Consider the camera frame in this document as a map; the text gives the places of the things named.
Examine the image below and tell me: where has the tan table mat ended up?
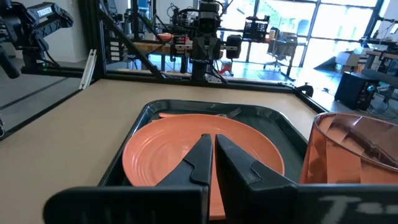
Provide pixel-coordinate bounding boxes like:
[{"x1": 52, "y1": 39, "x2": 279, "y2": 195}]
[{"x1": 0, "y1": 78, "x2": 318, "y2": 224}]

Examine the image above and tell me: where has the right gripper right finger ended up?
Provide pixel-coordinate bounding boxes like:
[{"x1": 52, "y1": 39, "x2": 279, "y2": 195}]
[{"x1": 215, "y1": 134, "x2": 398, "y2": 224}]

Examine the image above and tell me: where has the black office chair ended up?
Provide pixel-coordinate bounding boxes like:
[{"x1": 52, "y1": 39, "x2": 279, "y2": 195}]
[{"x1": 263, "y1": 38, "x2": 300, "y2": 83}]

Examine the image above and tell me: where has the black aluminium rig frame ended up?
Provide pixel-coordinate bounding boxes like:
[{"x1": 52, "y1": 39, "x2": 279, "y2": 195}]
[{"x1": 0, "y1": 0, "x2": 328, "y2": 141}]

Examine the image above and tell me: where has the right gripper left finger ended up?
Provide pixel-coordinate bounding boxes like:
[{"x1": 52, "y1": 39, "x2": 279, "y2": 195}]
[{"x1": 43, "y1": 133, "x2": 214, "y2": 224}]

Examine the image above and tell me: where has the black computer tower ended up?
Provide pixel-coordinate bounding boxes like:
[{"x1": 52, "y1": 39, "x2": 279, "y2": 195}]
[{"x1": 333, "y1": 71, "x2": 381, "y2": 111}]

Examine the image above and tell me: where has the orange plastic plate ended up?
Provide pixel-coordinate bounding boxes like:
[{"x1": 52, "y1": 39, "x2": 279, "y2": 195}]
[{"x1": 121, "y1": 113, "x2": 285, "y2": 222}]

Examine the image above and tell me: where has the black plastic crate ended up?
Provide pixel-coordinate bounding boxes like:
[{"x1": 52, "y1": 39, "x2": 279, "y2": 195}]
[{"x1": 242, "y1": 15, "x2": 271, "y2": 43}]

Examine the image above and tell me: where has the black frame clamp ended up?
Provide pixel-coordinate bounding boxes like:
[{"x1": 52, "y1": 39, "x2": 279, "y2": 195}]
[{"x1": 294, "y1": 83, "x2": 315, "y2": 98}]

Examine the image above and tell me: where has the orange faceted plastic cup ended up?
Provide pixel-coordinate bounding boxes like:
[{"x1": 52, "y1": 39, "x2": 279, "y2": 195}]
[{"x1": 298, "y1": 111, "x2": 398, "y2": 185}]

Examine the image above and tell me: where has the white aluminium bar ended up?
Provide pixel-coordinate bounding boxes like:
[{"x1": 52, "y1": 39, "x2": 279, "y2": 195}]
[{"x1": 78, "y1": 49, "x2": 98, "y2": 91}]

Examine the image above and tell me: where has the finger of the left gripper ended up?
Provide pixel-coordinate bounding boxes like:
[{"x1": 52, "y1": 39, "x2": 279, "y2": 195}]
[
  {"x1": 193, "y1": 38, "x2": 208, "y2": 60},
  {"x1": 206, "y1": 38, "x2": 220, "y2": 60}
]

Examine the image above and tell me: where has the dark green plastic tray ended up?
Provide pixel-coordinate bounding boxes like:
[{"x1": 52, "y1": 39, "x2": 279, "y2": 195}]
[{"x1": 98, "y1": 99, "x2": 309, "y2": 188}]

